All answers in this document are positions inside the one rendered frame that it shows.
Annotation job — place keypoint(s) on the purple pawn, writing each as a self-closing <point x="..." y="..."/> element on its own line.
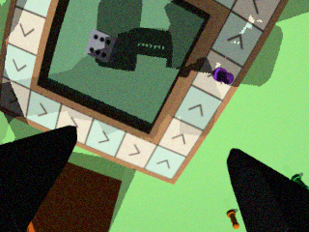
<point x="222" y="75"/>

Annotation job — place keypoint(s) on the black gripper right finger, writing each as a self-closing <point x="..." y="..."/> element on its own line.
<point x="268" y="201"/>

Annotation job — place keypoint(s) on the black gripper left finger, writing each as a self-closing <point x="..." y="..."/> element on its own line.
<point x="28" y="168"/>

